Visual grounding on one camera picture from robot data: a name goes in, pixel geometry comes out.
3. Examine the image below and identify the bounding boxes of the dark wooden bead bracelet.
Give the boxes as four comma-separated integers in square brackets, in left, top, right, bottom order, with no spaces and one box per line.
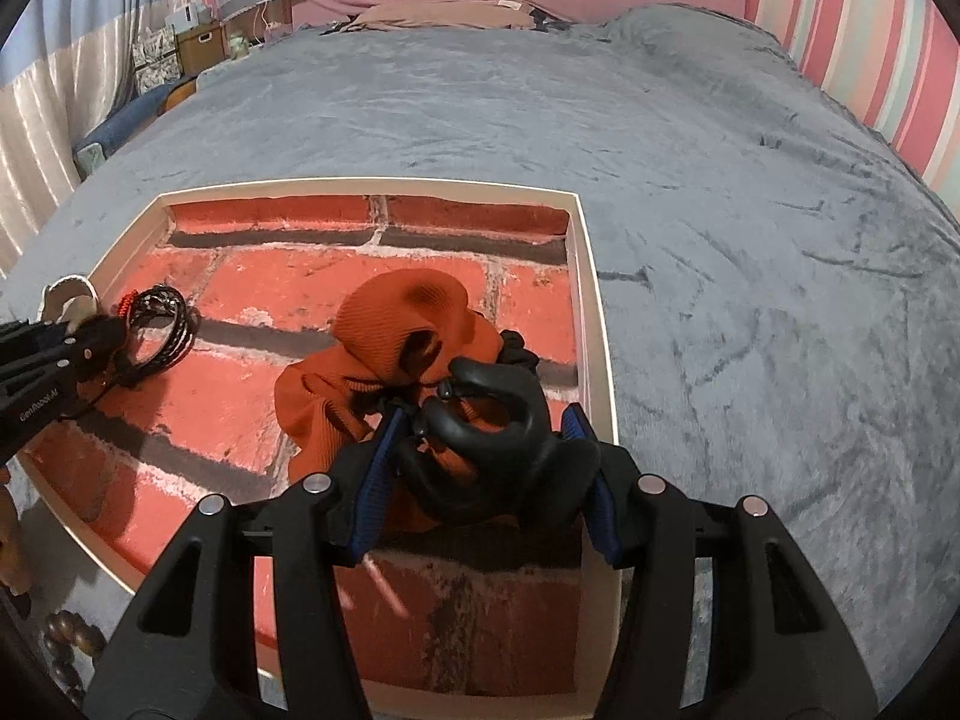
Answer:
[40,608,111,710]

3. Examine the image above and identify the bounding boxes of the black braided cord bracelet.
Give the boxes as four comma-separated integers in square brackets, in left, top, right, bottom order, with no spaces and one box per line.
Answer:
[110,283,203,392]

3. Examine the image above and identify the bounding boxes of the black hair claw clip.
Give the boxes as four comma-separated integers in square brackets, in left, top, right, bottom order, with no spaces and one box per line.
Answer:
[398,356,601,532]

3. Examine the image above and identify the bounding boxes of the orange fabric scrunchie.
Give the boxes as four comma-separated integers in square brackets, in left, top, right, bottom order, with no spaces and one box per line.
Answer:
[275,268,501,483]

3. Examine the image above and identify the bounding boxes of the black scrunchie with charm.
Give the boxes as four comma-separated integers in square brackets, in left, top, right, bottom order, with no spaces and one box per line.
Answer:
[496,330,540,374]

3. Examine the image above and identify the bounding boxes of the person's left hand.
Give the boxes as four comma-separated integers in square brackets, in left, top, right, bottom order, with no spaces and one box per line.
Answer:
[0,468,32,596]

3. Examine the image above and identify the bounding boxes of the beige tray with brick lining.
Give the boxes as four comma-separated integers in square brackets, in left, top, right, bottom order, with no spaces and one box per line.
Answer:
[21,179,620,718]

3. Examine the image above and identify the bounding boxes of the blue cushioned stool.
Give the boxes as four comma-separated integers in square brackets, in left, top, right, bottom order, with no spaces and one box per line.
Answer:
[71,76,197,181]

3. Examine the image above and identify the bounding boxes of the blue and cream curtain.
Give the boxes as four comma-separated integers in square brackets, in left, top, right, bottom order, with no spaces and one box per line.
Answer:
[2,0,189,275]

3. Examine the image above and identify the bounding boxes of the patterned storage bag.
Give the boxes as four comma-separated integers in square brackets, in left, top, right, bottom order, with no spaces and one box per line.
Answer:
[132,26,182,96]

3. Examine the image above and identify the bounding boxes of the brown bedside storage box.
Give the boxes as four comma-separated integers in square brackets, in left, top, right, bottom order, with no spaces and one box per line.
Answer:
[176,21,228,76]

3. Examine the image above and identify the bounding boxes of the tan pillow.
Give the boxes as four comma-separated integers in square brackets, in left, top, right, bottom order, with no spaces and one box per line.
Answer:
[345,0,535,31]

